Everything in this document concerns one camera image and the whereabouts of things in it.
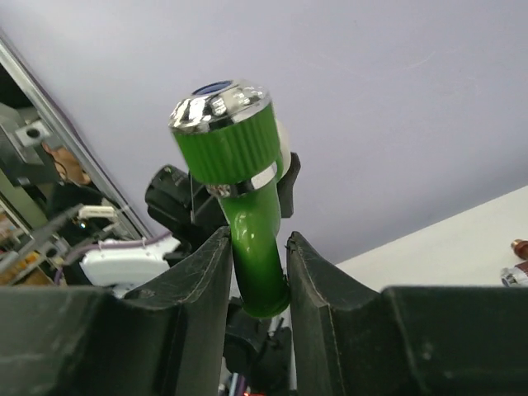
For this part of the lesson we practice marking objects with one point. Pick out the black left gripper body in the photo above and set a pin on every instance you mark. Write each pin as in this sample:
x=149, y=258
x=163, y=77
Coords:
x=181, y=204

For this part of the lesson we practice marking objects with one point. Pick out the aluminium frame post left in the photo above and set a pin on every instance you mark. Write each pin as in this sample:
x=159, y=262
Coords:
x=61, y=125

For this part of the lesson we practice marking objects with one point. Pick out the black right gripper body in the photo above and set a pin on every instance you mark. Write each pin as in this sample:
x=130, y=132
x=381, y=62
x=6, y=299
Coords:
x=257, y=353

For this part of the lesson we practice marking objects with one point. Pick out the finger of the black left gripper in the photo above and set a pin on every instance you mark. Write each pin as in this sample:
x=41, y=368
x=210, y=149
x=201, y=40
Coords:
x=285, y=187

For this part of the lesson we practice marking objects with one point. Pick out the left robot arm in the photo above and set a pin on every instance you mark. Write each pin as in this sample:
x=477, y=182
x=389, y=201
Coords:
x=123, y=266

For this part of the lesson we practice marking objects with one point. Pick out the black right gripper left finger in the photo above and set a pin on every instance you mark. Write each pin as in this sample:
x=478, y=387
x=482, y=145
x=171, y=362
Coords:
x=164, y=338

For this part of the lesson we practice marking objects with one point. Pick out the green plastic faucet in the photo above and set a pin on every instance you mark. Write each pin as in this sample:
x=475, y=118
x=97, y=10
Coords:
x=228, y=136

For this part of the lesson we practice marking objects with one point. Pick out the blue plastic faucet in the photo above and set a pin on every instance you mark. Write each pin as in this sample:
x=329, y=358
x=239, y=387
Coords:
x=516, y=275

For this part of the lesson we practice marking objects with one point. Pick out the white plastic elbow fitting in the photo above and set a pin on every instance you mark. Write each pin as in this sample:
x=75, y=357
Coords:
x=284, y=147

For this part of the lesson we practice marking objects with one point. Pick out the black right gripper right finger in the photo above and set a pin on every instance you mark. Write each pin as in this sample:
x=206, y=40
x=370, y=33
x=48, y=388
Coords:
x=405, y=340

